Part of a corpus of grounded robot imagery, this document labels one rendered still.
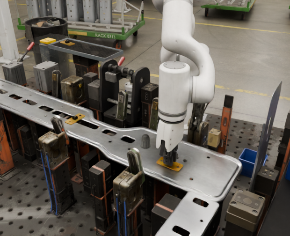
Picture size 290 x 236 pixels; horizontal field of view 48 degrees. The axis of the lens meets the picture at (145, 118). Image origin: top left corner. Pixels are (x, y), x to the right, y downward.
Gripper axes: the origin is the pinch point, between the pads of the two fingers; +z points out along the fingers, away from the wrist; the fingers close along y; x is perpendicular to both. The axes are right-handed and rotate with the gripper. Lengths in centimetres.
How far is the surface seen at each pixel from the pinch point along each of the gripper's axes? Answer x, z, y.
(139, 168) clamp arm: -3.8, -2.1, 11.9
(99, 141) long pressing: -28.1, 3.4, 1.9
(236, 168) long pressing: 19.1, 3.4, -10.5
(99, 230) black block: -19.6, 31.9, 15.2
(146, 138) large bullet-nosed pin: -11.7, -0.6, -4.0
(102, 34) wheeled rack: -280, 80, -301
